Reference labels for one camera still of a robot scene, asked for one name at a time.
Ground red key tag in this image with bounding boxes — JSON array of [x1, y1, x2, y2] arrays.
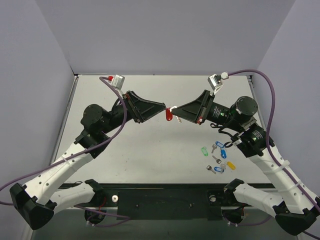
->
[[165, 107, 173, 121]]

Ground yellow key tag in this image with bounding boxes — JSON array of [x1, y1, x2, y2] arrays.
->
[[225, 161, 236, 170]]

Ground dark loose key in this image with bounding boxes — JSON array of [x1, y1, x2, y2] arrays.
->
[[212, 155, 222, 164]]

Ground blue key tag upper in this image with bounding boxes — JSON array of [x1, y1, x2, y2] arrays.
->
[[215, 141, 225, 149]]

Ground blue key tag near front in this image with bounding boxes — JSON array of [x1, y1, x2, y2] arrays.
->
[[213, 166, 225, 173]]

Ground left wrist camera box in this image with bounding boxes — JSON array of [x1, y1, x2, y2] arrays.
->
[[107, 74, 125, 90]]

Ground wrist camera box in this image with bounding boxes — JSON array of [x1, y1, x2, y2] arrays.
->
[[207, 71, 229, 95], [107, 74, 125, 90]]

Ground silver key by blue tag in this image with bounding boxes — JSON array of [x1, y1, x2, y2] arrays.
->
[[206, 165, 216, 174]]

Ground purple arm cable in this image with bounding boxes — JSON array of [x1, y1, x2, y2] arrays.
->
[[228, 69, 320, 240], [0, 76, 128, 206]]

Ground blue key tag middle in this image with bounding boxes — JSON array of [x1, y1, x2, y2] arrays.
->
[[220, 148, 227, 159]]

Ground loose silver key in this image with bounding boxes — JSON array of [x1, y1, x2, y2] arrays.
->
[[211, 144, 218, 154]]

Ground green key tag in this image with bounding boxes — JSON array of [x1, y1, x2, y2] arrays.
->
[[201, 146, 209, 157]]

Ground black front mounting rail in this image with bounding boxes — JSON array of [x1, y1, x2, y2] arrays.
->
[[54, 183, 276, 221]]

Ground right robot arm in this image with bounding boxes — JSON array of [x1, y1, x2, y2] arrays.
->
[[170, 90, 320, 236]]

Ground blue key tag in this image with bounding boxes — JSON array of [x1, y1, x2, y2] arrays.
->
[[213, 166, 225, 173], [215, 141, 225, 149], [220, 148, 227, 159]]

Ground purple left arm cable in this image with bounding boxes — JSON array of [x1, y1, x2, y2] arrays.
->
[[0, 76, 128, 206]]

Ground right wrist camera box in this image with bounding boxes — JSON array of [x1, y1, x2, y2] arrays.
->
[[207, 71, 229, 95]]

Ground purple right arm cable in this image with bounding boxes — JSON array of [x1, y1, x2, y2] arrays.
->
[[228, 69, 320, 240]]

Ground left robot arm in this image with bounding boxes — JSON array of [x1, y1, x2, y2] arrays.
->
[[9, 91, 166, 230]]

